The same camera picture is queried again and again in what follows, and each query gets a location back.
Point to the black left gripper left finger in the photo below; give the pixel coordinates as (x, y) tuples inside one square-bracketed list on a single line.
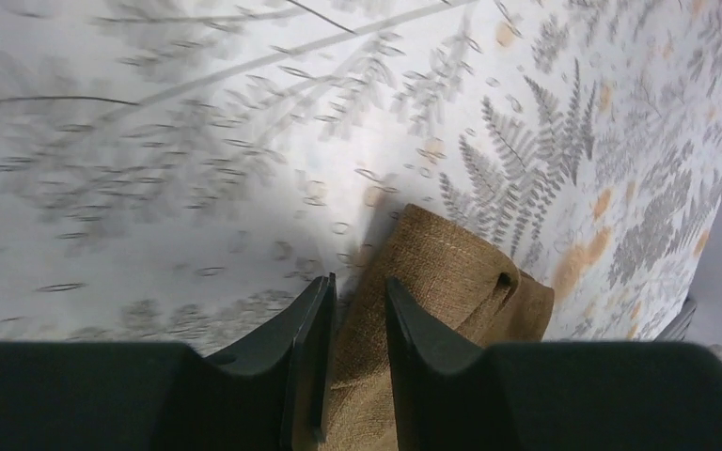
[(266, 391)]

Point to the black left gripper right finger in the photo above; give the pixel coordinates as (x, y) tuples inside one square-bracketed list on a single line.
[(451, 394)]

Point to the brown cloth napkin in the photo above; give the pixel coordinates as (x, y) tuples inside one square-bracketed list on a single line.
[(458, 277)]

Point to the floral patterned table mat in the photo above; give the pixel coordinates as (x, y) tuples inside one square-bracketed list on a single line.
[(182, 169)]

